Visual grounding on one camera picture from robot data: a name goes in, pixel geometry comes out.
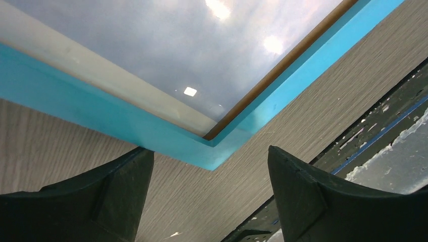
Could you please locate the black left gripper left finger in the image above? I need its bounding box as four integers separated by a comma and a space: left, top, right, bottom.
1, 147, 154, 241

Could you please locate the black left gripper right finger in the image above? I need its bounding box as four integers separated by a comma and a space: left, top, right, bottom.
267, 146, 427, 241

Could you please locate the blue picture frame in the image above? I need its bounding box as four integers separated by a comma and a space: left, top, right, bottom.
1, 1, 401, 170

